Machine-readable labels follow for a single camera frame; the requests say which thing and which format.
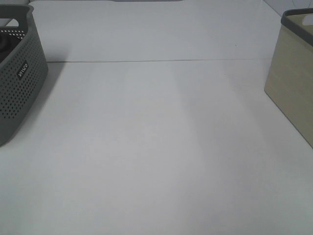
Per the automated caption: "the beige bin with grey rim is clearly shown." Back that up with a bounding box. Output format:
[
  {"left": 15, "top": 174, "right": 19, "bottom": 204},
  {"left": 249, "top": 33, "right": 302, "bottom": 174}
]
[{"left": 264, "top": 8, "right": 313, "bottom": 145}]

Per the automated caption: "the grey perforated laundry basket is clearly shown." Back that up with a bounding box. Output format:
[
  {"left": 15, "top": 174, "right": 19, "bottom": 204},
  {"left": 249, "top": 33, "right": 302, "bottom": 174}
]
[{"left": 0, "top": 4, "right": 48, "bottom": 145}]

